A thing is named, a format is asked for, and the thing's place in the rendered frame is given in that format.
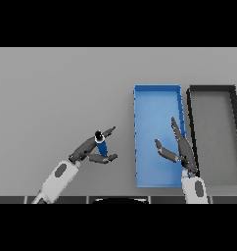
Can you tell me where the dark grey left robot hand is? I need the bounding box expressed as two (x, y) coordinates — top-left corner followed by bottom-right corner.
(68, 125), (119, 165)

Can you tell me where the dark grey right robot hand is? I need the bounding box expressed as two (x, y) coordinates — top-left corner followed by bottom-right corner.
(154, 116), (200, 176)

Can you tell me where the dark grey bin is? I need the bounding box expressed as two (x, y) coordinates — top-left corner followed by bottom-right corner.
(185, 84), (237, 186)

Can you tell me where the blue bin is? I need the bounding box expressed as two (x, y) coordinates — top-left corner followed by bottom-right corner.
(132, 83), (187, 189)

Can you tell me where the blue pipe with dark end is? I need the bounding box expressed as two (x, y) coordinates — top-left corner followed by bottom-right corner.
(94, 129), (109, 157)

